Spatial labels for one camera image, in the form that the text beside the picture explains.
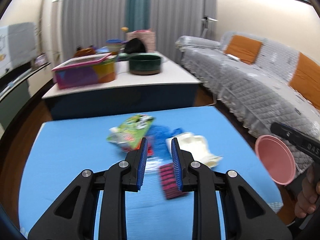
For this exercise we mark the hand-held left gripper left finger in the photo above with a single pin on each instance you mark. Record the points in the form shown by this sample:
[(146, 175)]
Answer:
[(142, 165)]

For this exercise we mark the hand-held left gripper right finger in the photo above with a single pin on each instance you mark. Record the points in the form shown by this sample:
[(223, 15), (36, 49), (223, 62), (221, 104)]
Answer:
[(176, 165)]

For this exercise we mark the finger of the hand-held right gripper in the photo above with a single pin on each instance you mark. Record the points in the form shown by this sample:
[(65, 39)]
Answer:
[(285, 132)]

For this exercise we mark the maroon striped wrapper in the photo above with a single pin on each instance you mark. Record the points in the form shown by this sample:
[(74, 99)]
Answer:
[(167, 182)]

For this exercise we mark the white paper container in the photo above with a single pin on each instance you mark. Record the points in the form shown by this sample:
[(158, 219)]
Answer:
[(197, 147)]

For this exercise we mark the pink plastic bin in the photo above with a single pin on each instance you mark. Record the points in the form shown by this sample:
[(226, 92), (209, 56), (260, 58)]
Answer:
[(273, 160)]

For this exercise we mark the blue wrapper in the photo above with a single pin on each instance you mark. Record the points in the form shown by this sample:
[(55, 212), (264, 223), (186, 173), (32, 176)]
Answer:
[(160, 135)]

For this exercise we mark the green snack packet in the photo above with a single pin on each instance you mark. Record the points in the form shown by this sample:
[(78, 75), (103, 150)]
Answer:
[(130, 130)]

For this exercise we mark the person's right hand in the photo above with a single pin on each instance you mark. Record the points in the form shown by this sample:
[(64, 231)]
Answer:
[(310, 197)]

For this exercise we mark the large orange cushion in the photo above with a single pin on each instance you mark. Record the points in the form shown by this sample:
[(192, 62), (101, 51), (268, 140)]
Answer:
[(307, 80)]

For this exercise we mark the grey quilted sofa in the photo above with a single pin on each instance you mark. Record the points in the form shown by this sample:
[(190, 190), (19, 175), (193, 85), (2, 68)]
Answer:
[(250, 80)]

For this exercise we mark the blue patterned tablecloth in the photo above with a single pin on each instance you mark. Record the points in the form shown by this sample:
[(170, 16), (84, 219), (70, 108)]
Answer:
[(75, 155)]

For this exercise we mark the white top coffee table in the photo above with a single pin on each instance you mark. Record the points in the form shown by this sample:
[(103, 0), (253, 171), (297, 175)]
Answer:
[(150, 82)]

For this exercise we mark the white charger block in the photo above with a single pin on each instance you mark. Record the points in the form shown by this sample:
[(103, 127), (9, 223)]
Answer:
[(233, 57)]

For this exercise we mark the small orange cushion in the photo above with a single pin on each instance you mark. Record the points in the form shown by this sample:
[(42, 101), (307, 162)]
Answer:
[(243, 48)]

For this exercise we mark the dark green round bowl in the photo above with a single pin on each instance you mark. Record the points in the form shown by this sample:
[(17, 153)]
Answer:
[(145, 65)]

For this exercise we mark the colourful rectangular box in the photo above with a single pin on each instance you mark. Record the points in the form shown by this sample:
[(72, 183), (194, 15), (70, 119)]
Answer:
[(82, 75)]

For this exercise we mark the black hat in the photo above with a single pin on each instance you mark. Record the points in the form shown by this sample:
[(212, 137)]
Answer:
[(135, 46)]

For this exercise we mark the stack of coloured bowls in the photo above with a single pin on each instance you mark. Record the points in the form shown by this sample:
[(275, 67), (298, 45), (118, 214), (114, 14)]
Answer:
[(113, 45)]

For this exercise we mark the brown teapot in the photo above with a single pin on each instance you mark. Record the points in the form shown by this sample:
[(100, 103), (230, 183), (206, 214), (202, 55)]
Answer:
[(83, 51)]

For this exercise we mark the white floor lamp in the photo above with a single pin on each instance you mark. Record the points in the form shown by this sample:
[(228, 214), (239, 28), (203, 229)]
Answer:
[(206, 20)]

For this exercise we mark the white and green TV cabinet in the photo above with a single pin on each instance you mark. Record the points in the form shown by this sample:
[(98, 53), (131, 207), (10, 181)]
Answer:
[(15, 97)]

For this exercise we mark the grey curtain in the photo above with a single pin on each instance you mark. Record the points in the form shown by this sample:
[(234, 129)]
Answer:
[(180, 12), (95, 12)]

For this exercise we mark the teal curtain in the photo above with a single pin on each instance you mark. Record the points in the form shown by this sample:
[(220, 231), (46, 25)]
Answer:
[(137, 5)]

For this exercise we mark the white standing air conditioner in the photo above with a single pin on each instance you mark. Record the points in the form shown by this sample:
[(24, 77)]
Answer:
[(55, 22)]

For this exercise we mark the television with grey cover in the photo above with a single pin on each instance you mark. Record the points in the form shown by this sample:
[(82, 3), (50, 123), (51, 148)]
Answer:
[(17, 45)]

